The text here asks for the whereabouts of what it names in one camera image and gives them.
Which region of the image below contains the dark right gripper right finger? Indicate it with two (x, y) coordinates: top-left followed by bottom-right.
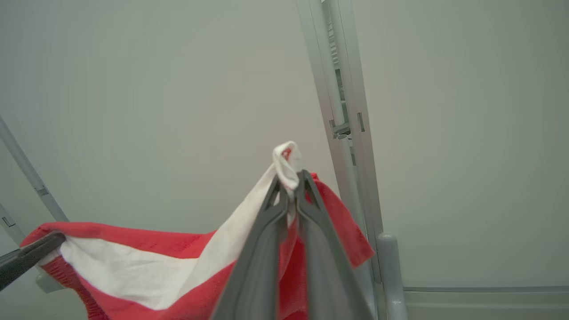
(295, 169), (375, 320)

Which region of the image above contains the grey upright partition frame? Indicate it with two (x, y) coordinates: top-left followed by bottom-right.
(296, 0), (385, 320)

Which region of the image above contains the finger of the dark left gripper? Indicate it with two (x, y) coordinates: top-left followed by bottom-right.
(0, 231), (67, 292)

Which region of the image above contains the grey round-topped post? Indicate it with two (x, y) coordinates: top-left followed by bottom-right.
(376, 233), (409, 320)

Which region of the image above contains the grey slanted partition bar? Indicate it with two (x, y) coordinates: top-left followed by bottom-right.
(0, 204), (26, 246)
(0, 116), (70, 223)

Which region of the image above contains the red white basketball jersey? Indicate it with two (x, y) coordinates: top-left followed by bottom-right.
(20, 141), (376, 320)

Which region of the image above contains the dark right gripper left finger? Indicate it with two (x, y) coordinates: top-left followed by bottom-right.
(212, 175), (294, 320)

